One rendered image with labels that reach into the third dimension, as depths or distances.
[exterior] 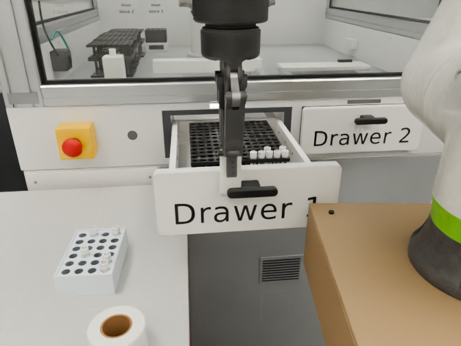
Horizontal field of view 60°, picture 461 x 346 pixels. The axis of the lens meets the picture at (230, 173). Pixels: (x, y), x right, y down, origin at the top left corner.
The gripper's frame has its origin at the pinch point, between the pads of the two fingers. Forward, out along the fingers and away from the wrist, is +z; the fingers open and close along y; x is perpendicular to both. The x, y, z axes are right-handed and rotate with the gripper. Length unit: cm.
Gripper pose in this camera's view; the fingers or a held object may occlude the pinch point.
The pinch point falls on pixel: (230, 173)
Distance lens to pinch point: 58.0
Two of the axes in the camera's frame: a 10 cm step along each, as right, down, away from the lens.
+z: 0.0, 9.0, 4.3
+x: 9.9, -0.5, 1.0
